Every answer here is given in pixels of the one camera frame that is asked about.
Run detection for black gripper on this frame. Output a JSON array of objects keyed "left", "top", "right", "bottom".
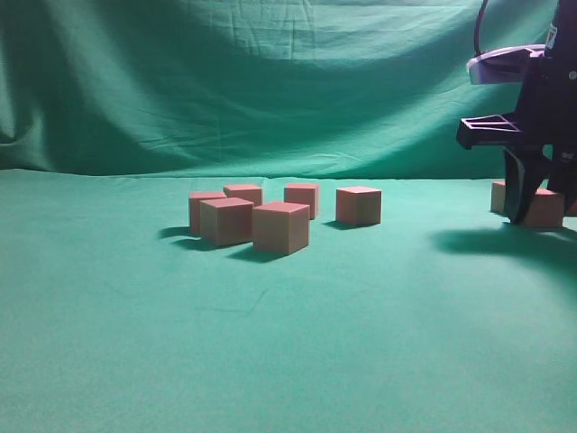
[{"left": 456, "top": 1, "right": 576, "bottom": 225}]

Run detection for pink cube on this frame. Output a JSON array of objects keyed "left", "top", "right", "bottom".
[
  {"left": 521, "top": 189, "right": 565, "bottom": 228},
  {"left": 490, "top": 180, "right": 506, "bottom": 215},
  {"left": 199, "top": 198, "right": 254, "bottom": 246}
]

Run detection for pink cube placed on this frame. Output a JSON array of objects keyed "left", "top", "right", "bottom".
[
  {"left": 284, "top": 183, "right": 319, "bottom": 220},
  {"left": 223, "top": 184, "right": 263, "bottom": 207},
  {"left": 335, "top": 186, "right": 382, "bottom": 226},
  {"left": 252, "top": 202, "right": 310, "bottom": 255},
  {"left": 188, "top": 191, "right": 226, "bottom": 235}
]

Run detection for green cloth backdrop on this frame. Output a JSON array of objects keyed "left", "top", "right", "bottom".
[{"left": 1, "top": 1, "right": 576, "bottom": 432}]

